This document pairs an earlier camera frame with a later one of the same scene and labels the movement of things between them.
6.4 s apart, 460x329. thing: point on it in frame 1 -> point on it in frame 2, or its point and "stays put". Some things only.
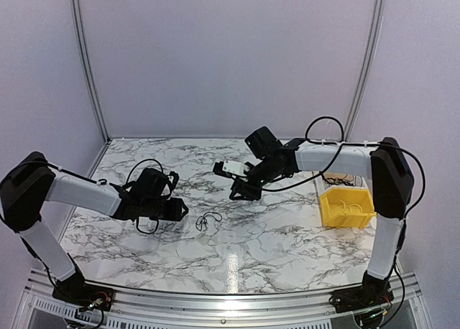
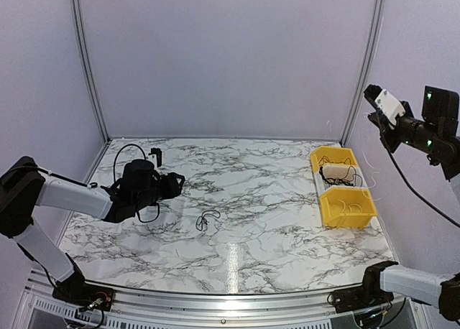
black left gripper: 175,213 -> 172,189
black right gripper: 249,194 -> 382,123
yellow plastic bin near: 346,207 stays put
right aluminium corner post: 374,29 stays put
